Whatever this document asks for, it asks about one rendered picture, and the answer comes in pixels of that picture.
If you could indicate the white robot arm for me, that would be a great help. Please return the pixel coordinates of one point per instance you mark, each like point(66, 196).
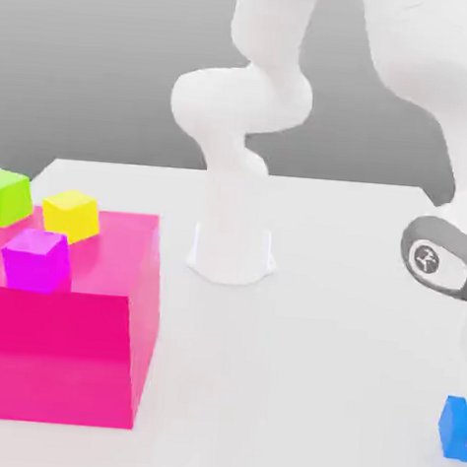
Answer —
point(244, 100)

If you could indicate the small yellow cube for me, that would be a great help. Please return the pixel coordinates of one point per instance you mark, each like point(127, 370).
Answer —
point(71, 214)

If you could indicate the small magenta cube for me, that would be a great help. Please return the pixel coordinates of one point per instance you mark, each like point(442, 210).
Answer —
point(37, 263)

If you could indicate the small green cube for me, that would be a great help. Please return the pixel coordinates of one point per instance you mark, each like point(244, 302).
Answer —
point(5, 197)

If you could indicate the small blue cube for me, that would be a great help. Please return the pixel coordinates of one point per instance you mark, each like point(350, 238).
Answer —
point(455, 427)

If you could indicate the large pink box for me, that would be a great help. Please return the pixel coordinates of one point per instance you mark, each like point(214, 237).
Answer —
point(50, 353)

